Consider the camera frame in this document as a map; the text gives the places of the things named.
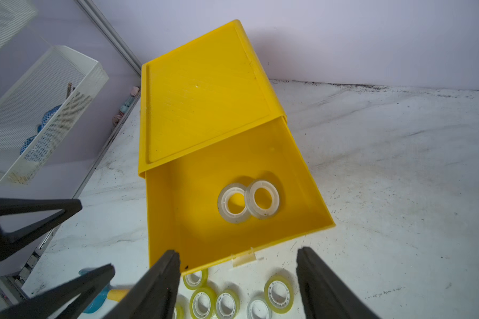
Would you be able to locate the aluminium frame rail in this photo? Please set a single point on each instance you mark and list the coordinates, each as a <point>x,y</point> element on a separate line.
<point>68,168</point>

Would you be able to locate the teal garden fork yellow handle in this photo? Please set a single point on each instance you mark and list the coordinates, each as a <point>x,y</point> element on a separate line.
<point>109,292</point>

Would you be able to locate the white mesh two-tier shelf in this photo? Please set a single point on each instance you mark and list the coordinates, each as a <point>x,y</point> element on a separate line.
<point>47,81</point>

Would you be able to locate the yellow tape roll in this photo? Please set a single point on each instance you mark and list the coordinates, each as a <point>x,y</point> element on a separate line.
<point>178,312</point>
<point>203,303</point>
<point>227,304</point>
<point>196,280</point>
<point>279,294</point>

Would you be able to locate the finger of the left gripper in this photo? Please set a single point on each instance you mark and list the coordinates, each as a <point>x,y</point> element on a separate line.
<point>76,295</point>
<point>23,221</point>

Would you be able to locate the clear tape roll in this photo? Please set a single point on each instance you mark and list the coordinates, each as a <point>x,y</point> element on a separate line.
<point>262,199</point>
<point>257,308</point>
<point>231,204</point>

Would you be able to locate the yellow drawer cabinet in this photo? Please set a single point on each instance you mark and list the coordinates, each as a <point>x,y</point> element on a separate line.
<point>209,118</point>

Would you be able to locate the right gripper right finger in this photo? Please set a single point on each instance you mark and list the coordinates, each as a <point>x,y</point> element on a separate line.
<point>324,294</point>

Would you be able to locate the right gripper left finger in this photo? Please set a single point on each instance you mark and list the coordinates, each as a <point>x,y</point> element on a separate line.
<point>154,296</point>

